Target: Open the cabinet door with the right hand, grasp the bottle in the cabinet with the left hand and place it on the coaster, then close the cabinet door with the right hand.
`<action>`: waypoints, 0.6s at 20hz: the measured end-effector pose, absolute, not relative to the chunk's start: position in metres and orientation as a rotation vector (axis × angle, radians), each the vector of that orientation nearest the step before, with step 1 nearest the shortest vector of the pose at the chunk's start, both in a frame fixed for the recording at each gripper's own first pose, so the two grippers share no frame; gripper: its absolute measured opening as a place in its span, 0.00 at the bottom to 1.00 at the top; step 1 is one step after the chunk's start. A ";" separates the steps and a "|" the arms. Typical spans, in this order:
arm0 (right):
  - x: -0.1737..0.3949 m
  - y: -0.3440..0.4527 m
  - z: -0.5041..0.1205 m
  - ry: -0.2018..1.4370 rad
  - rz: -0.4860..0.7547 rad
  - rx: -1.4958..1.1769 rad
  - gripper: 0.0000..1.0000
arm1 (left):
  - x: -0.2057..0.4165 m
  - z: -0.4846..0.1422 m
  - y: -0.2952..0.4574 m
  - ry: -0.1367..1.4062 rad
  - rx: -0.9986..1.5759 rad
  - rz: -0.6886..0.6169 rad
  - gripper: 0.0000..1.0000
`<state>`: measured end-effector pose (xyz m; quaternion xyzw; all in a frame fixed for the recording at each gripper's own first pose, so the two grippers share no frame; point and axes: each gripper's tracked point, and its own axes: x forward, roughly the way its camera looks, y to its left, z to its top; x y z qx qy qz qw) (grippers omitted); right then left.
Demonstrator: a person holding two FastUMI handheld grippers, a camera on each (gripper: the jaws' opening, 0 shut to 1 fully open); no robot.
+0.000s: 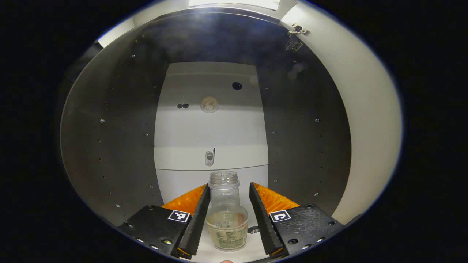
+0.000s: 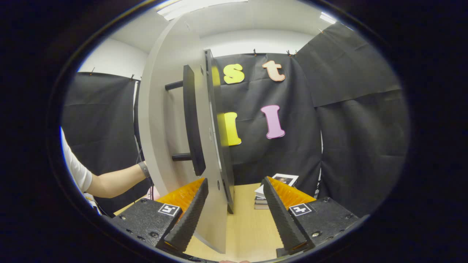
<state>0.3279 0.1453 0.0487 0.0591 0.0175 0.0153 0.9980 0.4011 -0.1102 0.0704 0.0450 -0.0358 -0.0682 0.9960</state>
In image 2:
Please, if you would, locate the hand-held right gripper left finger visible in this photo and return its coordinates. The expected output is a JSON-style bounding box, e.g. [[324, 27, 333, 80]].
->
[[110, 178, 209, 253]]

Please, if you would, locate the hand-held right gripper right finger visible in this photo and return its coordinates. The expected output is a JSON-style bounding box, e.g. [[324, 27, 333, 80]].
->
[[262, 176, 361, 255]]

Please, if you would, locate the black cabinet door handle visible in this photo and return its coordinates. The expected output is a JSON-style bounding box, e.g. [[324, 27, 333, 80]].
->
[[165, 65, 206, 177]]

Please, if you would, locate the grey cabinet door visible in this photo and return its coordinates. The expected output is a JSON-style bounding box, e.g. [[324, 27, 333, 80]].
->
[[138, 16, 229, 254]]

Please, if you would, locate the white photo cover book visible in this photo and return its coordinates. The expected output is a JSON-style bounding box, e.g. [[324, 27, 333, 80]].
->
[[255, 173, 299, 199]]

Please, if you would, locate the black backdrop cloth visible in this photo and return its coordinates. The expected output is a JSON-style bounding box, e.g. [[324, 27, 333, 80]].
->
[[61, 22, 410, 218]]

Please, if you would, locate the person's white shirt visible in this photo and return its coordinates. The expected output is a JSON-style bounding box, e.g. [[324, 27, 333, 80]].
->
[[60, 127, 93, 193]]

